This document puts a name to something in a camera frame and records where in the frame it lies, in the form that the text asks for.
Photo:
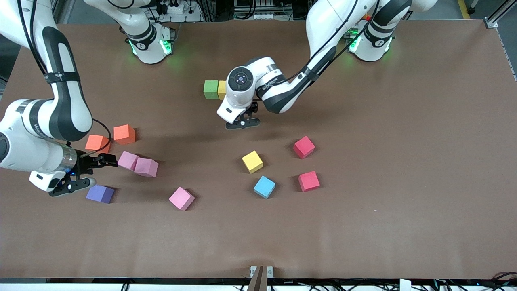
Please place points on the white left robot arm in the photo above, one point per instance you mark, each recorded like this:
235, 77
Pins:
238, 101

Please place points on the light blue foam cube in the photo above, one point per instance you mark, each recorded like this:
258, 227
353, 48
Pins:
264, 186

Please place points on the brown paper table cover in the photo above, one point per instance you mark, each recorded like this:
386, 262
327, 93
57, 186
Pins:
363, 226

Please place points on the small white box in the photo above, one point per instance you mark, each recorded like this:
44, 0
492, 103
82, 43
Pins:
405, 285

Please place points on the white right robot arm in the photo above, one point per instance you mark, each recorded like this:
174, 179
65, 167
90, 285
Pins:
24, 149

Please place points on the pink foam cube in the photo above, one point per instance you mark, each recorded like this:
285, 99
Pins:
128, 160
181, 198
145, 166

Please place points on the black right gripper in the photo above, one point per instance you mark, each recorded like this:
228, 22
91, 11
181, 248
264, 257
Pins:
86, 163

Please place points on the green foam cube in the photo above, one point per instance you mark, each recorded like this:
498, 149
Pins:
211, 89

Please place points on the yellow foam cube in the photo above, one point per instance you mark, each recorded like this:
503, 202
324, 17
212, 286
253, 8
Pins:
252, 161
221, 89

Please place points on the purple foam cube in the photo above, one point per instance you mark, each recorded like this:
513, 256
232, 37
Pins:
99, 195

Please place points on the red foam cube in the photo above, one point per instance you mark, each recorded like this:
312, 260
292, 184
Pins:
303, 147
309, 181

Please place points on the grey metal camera bracket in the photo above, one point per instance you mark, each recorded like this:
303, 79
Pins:
258, 281

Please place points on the aluminium frame profile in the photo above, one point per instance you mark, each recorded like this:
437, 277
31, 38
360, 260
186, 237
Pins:
494, 16

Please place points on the grey control box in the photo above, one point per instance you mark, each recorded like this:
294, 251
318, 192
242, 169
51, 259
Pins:
258, 8

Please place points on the white power strip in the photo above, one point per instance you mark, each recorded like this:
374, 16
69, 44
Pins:
175, 8

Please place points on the orange foam cube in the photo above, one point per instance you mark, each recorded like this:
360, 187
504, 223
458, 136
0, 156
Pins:
95, 142
124, 134

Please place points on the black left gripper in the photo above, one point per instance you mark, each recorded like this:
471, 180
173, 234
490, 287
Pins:
253, 108

